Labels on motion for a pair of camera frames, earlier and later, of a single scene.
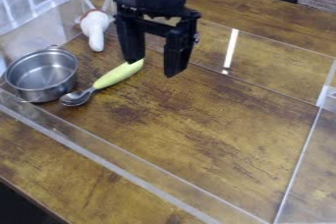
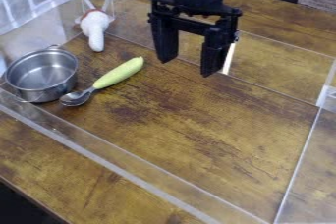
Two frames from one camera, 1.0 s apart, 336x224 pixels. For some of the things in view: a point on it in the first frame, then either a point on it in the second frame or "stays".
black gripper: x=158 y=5 → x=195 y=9
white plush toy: x=94 y=23 stays
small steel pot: x=42 y=76 stays
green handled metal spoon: x=77 y=98 stays
